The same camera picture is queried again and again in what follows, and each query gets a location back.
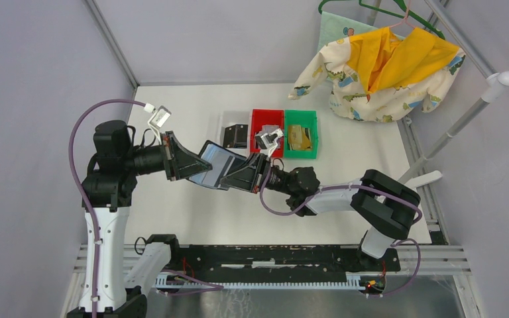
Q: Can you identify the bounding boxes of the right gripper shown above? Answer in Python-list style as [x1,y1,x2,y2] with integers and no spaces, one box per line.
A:
[218,152,295,196]

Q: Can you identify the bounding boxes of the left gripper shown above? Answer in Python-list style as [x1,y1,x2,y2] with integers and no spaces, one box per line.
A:
[123,131,213,180]

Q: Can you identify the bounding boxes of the black leather card holder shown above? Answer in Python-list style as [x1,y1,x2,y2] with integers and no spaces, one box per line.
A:
[187,140,247,191]

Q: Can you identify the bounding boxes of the dark grey credit card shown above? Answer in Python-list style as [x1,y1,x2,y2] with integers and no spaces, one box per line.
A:
[202,153,235,188]

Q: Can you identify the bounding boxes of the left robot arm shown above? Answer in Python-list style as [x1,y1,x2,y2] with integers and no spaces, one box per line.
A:
[67,120,212,317]

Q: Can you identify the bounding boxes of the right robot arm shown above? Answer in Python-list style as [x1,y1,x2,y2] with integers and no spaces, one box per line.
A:
[221,154,423,270]

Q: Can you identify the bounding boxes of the cards in red bin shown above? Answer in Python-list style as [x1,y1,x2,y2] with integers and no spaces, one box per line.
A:
[258,125,284,142]

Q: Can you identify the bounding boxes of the cards in green bin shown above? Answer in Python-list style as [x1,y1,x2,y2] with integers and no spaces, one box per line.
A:
[288,125,313,151]

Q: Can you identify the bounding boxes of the red plastic bin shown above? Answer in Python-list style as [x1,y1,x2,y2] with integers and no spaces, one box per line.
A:
[248,109,285,153]

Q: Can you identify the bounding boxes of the green plastic bin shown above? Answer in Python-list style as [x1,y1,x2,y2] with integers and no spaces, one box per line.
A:
[283,110,319,160]

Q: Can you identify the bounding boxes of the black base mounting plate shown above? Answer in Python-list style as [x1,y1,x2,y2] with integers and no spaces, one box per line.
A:
[167,245,401,283]

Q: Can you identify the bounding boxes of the yellow cream children's jacket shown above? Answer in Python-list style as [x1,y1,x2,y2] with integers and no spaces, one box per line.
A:
[288,27,467,123]

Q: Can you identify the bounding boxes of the light green towel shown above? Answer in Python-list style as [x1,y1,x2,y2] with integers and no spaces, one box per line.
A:
[315,11,409,86]

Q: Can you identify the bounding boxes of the white clothes rack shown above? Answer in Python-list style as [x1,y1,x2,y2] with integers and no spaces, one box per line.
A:
[397,0,509,189]

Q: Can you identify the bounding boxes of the pink clothes hanger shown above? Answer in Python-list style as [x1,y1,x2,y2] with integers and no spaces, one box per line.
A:
[389,0,416,29]

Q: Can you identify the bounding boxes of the green clothes hanger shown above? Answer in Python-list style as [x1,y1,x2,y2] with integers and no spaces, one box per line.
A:
[317,0,450,42]

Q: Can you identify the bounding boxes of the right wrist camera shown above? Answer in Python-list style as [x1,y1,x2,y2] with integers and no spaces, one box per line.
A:
[254,128,284,157]

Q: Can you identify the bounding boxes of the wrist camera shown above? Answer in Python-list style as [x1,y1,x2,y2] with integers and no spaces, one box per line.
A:
[146,104,172,144]
[254,128,284,157]

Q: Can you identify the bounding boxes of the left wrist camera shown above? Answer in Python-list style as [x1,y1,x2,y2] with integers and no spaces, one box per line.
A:
[146,104,172,144]

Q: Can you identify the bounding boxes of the white cable tray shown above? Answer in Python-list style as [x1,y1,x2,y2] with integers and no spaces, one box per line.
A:
[153,272,384,292]

